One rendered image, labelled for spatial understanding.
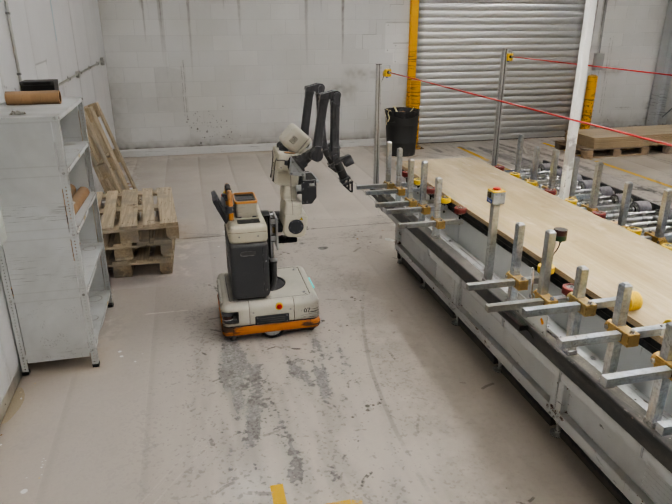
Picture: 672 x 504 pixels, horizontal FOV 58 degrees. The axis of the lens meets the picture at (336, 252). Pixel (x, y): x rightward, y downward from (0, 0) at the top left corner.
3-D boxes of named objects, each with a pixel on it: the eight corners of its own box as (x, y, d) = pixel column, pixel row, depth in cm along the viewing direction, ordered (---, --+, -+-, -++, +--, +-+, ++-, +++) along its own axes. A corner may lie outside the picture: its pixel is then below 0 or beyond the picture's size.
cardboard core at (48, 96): (3, 92, 357) (57, 90, 364) (7, 90, 365) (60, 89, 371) (6, 105, 360) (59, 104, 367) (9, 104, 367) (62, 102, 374)
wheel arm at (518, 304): (487, 314, 265) (488, 306, 263) (484, 311, 268) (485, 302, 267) (575, 304, 275) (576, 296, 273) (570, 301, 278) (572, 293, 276)
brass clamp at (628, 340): (625, 348, 219) (627, 335, 217) (601, 330, 231) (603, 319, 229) (639, 346, 220) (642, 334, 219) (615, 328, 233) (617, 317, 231)
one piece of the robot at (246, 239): (232, 318, 402) (224, 198, 372) (226, 285, 451) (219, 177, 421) (282, 313, 409) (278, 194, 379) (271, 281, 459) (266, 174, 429)
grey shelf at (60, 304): (22, 376, 368) (-35, 119, 312) (50, 311, 449) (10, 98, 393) (99, 366, 377) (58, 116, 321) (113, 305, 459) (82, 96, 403)
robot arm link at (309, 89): (303, 80, 411) (306, 81, 402) (322, 82, 414) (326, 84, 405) (295, 145, 425) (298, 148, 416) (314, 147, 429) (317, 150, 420)
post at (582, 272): (565, 370, 259) (582, 268, 242) (560, 366, 262) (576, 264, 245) (572, 369, 260) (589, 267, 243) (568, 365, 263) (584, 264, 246)
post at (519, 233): (508, 314, 304) (519, 223, 286) (505, 311, 307) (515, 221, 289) (515, 313, 304) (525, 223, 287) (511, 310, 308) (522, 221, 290)
